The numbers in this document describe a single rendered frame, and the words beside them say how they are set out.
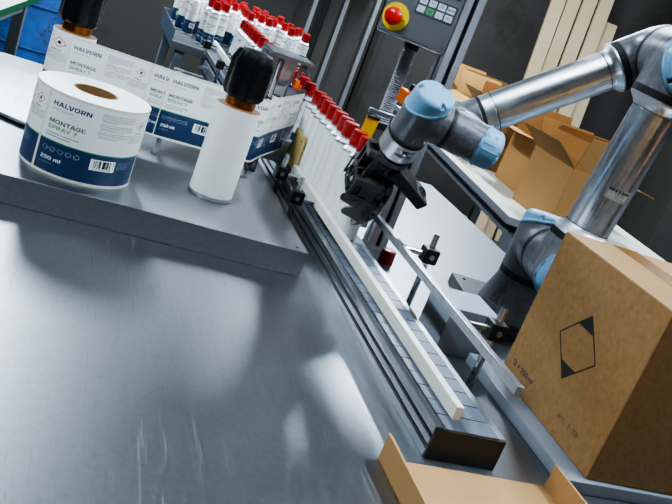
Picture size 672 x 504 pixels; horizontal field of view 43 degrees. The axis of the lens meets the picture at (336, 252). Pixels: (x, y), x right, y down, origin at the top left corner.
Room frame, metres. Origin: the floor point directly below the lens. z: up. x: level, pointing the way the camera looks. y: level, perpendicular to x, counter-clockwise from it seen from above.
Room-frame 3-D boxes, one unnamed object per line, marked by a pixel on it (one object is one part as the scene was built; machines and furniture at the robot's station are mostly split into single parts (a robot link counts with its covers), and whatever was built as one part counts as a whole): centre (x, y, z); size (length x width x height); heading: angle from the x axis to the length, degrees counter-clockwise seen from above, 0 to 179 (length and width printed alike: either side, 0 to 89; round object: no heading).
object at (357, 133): (1.78, 0.04, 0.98); 0.05 x 0.05 x 0.20
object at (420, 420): (1.79, 0.04, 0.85); 1.65 x 0.11 x 0.05; 21
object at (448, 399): (1.51, -0.03, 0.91); 1.07 x 0.01 x 0.02; 21
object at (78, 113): (1.48, 0.50, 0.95); 0.20 x 0.20 x 0.14
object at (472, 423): (1.79, 0.04, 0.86); 1.65 x 0.08 x 0.04; 21
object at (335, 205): (1.73, 0.02, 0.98); 0.05 x 0.05 x 0.20
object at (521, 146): (3.86, -0.74, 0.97); 0.53 x 0.45 x 0.37; 106
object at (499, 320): (1.24, -0.25, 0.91); 0.07 x 0.03 x 0.17; 111
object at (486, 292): (1.71, -0.39, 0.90); 0.15 x 0.15 x 0.10
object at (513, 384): (1.54, -0.10, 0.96); 1.07 x 0.01 x 0.01; 21
